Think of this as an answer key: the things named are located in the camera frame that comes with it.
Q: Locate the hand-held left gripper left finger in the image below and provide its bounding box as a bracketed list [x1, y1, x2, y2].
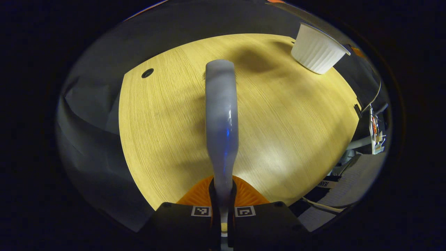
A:
[148, 175, 221, 251]

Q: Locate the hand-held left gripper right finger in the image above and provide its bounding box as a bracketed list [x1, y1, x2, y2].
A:
[228, 175, 309, 251]

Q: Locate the small grey broom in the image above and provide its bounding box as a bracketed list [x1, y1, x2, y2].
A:
[204, 59, 240, 251]

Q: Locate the white ribbed garbage bin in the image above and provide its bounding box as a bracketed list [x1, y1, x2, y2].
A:
[291, 23, 351, 75]

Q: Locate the white equipment rack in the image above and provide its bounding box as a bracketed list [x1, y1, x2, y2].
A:
[369, 105, 387, 155]

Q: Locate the white cable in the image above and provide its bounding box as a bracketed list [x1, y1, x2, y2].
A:
[301, 196, 349, 214]

